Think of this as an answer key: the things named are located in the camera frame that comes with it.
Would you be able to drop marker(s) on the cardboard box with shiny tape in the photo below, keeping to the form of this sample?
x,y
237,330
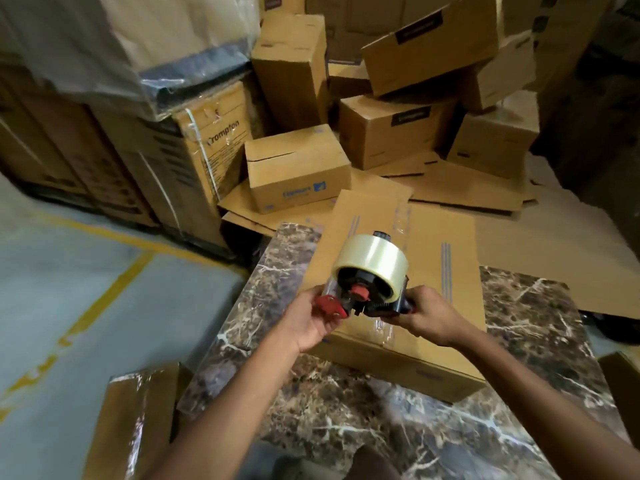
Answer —
x,y
130,424

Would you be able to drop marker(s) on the person's right hand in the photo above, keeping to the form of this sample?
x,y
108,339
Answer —
x,y
435,319

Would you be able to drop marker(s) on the plastic wrapped carton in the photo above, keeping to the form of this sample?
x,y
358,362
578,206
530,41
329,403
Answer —
x,y
115,39

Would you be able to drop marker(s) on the person's right thumb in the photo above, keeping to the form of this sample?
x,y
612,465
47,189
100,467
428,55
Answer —
x,y
420,294

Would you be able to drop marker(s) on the plain cardboard box corner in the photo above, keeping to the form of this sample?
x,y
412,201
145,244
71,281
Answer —
x,y
625,389

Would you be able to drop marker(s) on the blue print cardboard box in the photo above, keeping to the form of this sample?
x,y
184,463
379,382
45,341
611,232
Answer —
x,y
300,169

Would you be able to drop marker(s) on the person's right forearm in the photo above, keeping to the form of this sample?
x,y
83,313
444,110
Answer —
x,y
540,404

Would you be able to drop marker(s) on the flat taped cardboard box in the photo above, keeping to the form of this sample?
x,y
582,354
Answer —
x,y
440,244

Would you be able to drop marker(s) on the person's left forearm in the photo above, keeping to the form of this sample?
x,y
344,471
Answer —
x,y
235,414

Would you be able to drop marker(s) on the person's left thumb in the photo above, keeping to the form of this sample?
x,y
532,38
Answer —
x,y
316,294

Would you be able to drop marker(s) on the stack of large printed cartons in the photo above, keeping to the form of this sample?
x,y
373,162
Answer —
x,y
60,144

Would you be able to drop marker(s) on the clear packing tape roll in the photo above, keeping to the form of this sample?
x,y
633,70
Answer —
x,y
375,257

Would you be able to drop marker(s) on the pile of brown cardboard boxes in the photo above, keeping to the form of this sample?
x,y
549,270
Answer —
x,y
400,129

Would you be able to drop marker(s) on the red black tape dispenser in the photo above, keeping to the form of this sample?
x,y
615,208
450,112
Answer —
x,y
372,302

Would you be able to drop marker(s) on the person's left hand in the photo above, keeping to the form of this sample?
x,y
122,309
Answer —
x,y
300,322

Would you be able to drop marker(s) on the flattened cardboard sheets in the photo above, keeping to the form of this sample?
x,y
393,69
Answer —
x,y
525,229

